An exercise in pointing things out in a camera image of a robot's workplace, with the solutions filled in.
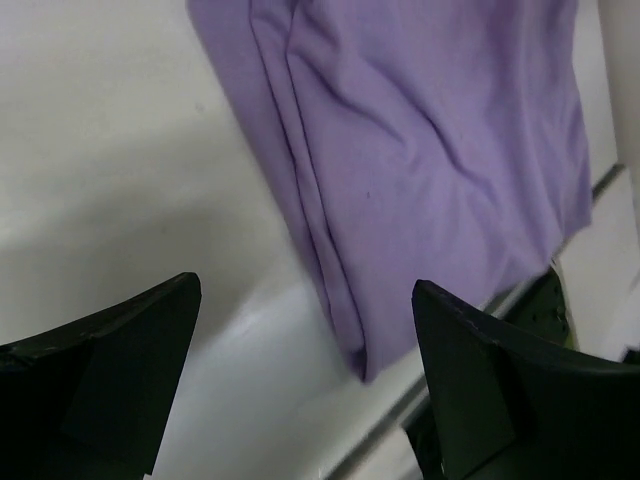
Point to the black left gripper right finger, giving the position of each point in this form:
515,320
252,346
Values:
525,395

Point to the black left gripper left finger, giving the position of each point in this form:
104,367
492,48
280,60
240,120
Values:
91,399

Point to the purple shirt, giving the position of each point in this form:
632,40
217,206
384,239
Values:
408,140

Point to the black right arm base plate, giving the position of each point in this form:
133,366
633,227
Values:
545,310

